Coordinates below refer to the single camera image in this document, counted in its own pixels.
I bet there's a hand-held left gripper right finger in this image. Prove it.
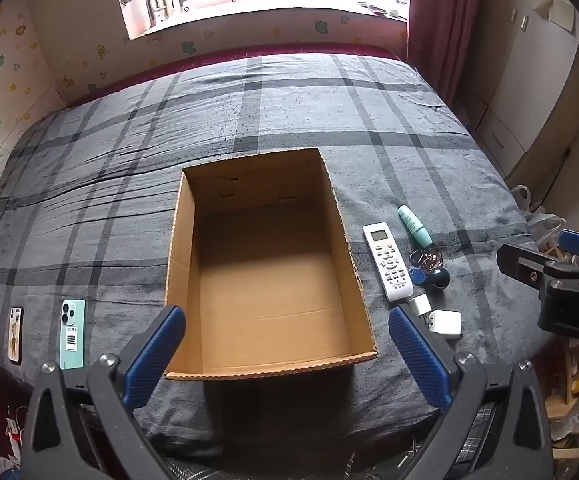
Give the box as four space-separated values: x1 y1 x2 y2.
388 305 554 480

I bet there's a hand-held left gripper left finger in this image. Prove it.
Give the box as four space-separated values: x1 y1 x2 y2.
22 305 205 480

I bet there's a large white charger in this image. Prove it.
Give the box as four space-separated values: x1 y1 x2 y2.
427 309 463 339

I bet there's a small white charger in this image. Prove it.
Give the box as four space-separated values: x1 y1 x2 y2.
408 294 433 318

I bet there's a dark blue glossy ball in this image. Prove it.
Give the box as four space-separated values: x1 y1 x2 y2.
427 266 451 291

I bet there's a keychain with blue fobs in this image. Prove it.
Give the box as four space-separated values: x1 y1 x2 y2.
408 245 443 289

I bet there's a white remote control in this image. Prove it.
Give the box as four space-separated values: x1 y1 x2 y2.
362 221 415 303

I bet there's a teal cosmetic tube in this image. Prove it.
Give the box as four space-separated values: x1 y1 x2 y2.
397 204 434 250

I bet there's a cardboard box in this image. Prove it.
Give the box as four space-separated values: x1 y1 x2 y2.
164 147 379 381

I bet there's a white plastic bag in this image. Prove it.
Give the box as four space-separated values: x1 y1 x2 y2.
511 185 566 252

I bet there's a mint green phone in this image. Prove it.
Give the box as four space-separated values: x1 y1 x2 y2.
60 299 87 370

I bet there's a wooden rack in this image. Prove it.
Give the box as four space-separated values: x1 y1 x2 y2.
543 340 579 461

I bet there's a phone with cartoon case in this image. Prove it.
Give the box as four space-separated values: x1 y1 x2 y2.
8 306 24 364

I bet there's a white and red packaging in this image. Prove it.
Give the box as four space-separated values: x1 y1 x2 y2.
0 405 26 476

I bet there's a white wardrobe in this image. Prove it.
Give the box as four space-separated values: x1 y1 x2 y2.
457 0 579 211

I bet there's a grey plaid bedsheet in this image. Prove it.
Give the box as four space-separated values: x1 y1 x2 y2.
0 52 555 461

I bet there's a dark red curtain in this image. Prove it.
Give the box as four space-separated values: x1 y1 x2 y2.
406 0 486 107

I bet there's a dark red mattress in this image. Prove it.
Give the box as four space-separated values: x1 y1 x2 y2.
67 42 406 108

